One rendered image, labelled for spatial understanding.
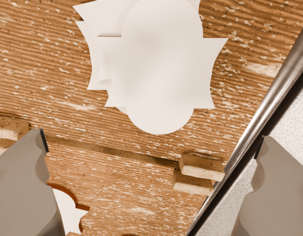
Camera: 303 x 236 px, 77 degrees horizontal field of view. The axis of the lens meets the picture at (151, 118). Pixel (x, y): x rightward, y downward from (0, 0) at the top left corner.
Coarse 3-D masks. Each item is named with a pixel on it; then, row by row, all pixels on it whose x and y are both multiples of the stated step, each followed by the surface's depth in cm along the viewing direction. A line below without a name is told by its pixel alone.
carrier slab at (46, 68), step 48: (0, 0) 18; (48, 0) 18; (240, 0) 18; (288, 0) 18; (0, 48) 21; (48, 48) 20; (240, 48) 20; (288, 48) 20; (0, 96) 23; (48, 96) 23; (96, 96) 23; (240, 96) 23; (96, 144) 26; (144, 144) 26; (192, 144) 26
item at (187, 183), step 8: (176, 176) 27; (184, 176) 27; (192, 176) 28; (176, 184) 26; (184, 184) 26; (192, 184) 26; (200, 184) 27; (208, 184) 27; (192, 192) 27; (200, 192) 27; (208, 192) 27
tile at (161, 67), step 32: (160, 0) 16; (128, 32) 17; (160, 32) 17; (192, 32) 17; (128, 64) 18; (160, 64) 18; (192, 64) 18; (128, 96) 20; (160, 96) 20; (192, 96) 20; (160, 128) 22
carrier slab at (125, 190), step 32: (64, 160) 28; (96, 160) 28; (128, 160) 28; (160, 160) 29; (96, 192) 31; (128, 192) 31; (160, 192) 31; (96, 224) 35; (128, 224) 35; (160, 224) 35
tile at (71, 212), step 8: (48, 184) 30; (56, 184) 30; (56, 192) 30; (64, 192) 30; (64, 200) 31; (72, 200) 31; (64, 208) 32; (72, 208) 32; (80, 208) 32; (88, 208) 33; (64, 216) 33; (72, 216) 33; (80, 216) 33; (64, 224) 34; (72, 224) 34; (80, 224) 35; (80, 232) 35
